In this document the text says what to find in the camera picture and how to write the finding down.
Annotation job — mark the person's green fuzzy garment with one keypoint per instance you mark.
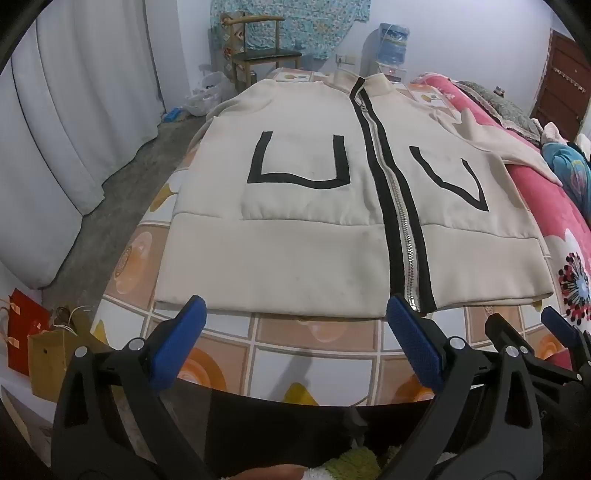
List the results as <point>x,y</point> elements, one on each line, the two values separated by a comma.
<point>351,464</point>

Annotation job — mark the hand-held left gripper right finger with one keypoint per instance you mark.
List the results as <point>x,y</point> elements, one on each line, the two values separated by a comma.
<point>411,344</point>

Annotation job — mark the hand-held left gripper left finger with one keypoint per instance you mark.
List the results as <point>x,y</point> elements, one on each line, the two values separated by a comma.
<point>178,344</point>

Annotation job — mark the cream zip jacket black trim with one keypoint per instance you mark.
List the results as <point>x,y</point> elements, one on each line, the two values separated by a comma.
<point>300,240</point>

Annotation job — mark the white water dispenser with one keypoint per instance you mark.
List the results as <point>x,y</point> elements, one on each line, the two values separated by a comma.
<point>392,71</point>

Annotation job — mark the brown paper bag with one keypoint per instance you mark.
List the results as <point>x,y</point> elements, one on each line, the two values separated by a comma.
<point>46,360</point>

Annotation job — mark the white curtain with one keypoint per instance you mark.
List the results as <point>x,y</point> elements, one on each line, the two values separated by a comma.
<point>69,115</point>

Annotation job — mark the teal patterned wall cloth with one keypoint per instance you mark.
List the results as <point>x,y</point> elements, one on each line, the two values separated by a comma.
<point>318,23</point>

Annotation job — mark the grey fuzzy blanket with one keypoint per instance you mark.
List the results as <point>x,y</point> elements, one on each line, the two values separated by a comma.
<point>503,108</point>

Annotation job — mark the white plastic bag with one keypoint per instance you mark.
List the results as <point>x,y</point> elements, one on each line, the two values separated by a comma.
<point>210,94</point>

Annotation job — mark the small blue object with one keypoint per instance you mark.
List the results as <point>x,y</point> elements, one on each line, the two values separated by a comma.
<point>173,114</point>

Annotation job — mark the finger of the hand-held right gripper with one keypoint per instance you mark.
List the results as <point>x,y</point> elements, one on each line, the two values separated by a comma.
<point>558,325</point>
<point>497,330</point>

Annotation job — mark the white wall socket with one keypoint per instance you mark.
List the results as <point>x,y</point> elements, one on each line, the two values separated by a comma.
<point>345,59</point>

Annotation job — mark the pink floral blanket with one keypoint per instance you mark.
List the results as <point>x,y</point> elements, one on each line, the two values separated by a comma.
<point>535,184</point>

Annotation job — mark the blue plush cloth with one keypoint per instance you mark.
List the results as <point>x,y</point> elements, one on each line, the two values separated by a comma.
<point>568,170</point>

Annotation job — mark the wooden chair dark seat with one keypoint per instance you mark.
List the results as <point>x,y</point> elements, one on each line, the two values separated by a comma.
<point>265,56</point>

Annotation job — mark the patterned cloth on chair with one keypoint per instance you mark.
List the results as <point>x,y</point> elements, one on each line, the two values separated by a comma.
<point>232,46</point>

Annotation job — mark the red paper gift bag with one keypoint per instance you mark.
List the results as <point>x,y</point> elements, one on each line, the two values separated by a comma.
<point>21,332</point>

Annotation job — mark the white plush cloth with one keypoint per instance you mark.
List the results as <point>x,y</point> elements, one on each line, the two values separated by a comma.
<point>554,133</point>

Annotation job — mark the bed with tiled pattern sheet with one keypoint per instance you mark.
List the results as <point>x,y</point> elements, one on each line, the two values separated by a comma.
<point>314,332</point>

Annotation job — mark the brown wooden door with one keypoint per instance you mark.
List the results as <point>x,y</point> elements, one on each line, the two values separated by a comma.
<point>561,83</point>

